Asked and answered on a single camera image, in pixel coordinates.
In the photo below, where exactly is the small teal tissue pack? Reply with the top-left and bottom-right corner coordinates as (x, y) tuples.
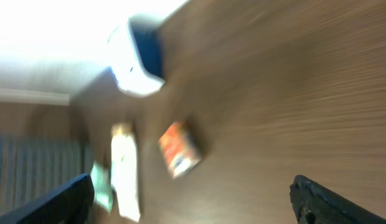
(90, 162), (113, 213)

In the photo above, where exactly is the grey plastic mesh basket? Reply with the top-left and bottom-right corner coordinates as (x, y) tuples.
(0, 134), (93, 216)

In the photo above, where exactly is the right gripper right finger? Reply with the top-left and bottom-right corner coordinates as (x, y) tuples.
(289, 175), (386, 224)

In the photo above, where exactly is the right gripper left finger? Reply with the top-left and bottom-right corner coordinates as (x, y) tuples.
(0, 174), (95, 224)

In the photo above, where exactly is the small orange tissue pack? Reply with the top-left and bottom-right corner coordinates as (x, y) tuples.
(158, 122), (202, 179)

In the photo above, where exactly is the white green tube brown cap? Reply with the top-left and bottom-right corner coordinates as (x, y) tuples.
(111, 123), (141, 222)

